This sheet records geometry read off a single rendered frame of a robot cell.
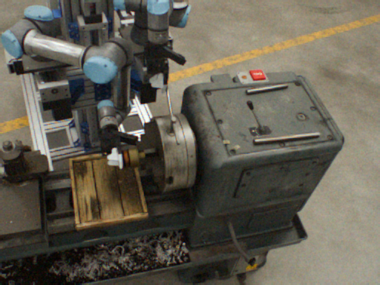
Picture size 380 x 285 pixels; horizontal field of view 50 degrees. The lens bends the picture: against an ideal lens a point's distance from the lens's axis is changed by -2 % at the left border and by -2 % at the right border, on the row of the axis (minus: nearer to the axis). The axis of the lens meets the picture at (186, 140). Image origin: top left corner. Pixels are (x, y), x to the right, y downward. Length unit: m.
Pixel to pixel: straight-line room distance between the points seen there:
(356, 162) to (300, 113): 1.78
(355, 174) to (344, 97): 0.87
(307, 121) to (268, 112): 0.17
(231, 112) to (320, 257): 1.51
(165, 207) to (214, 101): 0.51
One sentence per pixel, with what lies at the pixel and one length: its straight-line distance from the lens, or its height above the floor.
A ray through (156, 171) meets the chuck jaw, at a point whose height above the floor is 1.12.
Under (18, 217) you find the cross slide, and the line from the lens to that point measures 1.75.
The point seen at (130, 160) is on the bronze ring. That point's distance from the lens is 1.68.
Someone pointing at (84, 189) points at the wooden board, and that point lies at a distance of 1.87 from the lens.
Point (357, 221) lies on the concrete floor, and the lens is 3.20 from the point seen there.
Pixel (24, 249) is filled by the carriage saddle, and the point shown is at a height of 0.89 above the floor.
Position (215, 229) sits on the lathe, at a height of 0.69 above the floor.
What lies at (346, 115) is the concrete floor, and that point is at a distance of 3.87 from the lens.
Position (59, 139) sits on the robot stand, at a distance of 2.95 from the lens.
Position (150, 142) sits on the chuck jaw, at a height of 1.14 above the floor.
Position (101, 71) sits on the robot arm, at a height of 1.39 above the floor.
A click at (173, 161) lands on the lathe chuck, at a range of 1.59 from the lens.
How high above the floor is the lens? 2.45
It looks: 50 degrees down
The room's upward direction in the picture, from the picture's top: 10 degrees clockwise
